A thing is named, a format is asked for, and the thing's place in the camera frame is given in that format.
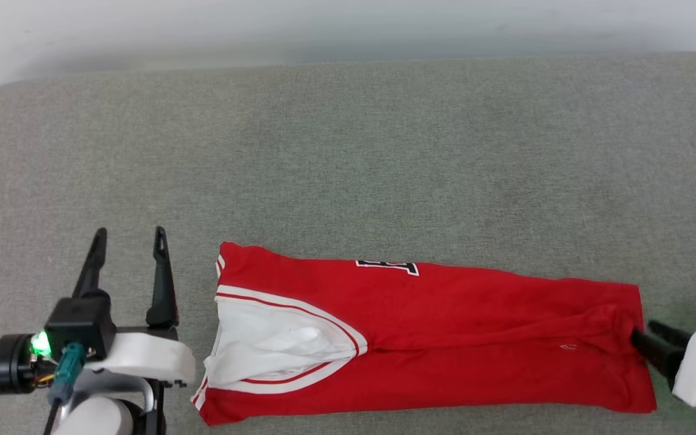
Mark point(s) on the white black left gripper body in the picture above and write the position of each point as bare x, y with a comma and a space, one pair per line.
148, 356

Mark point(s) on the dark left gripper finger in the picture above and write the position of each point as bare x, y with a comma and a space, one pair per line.
162, 284
91, 266

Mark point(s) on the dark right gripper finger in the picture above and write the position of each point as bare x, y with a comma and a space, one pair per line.
668, 333
656, 356

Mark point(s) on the red and white jersey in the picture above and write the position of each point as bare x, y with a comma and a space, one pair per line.
475, 314

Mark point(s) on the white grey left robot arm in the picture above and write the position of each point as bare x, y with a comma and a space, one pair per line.
97, 418

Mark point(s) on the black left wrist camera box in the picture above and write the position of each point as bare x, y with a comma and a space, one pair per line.
82, 323

